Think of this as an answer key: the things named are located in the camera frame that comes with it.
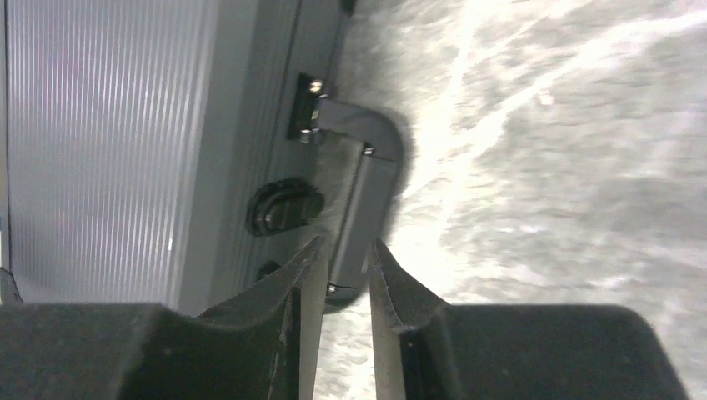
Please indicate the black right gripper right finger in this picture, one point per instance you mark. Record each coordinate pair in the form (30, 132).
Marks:
(426, 348)

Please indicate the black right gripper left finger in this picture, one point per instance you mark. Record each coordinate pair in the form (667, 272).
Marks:
(260, 344)

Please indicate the black poker chip case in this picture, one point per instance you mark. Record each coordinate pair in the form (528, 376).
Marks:
(176, 152)

